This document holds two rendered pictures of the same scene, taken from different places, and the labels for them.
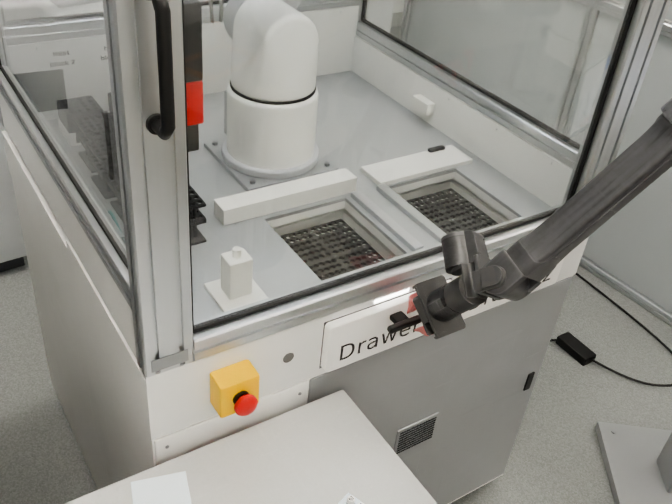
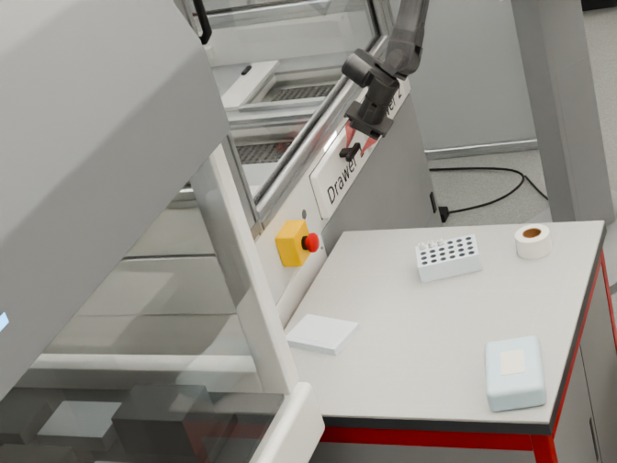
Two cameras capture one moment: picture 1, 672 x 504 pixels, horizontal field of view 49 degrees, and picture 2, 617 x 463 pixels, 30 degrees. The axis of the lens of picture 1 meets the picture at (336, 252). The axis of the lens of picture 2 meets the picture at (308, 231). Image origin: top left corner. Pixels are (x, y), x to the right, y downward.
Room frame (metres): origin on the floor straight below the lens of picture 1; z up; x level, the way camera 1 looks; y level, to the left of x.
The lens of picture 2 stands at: (-1.05, 0.98, 1.99)
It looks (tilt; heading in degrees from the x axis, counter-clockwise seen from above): 28 degrees down; 335
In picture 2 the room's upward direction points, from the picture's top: 17 degrees counter-clockwise
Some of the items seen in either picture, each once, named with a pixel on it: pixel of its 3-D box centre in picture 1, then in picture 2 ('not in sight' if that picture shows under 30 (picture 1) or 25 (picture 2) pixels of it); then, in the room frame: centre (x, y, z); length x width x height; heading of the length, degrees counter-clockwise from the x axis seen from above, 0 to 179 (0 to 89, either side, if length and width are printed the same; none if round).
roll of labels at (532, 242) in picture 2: not in sight; (533, 241); (0.56, -0.23, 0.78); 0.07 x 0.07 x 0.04
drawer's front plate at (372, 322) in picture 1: (390, 324); (341, 165); (1.06, -0.12, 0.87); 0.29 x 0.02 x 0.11; 126
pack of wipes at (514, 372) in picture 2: not in sight; (514, 372); (0.27, 0.08, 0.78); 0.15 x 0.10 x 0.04; 140
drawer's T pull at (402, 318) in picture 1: (400, 320); (348, 152); (1.04, -0.13, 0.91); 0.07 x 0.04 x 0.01; 126
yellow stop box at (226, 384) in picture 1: (235, 389); (296, 242); (0.85, 0.14, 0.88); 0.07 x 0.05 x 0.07; 126
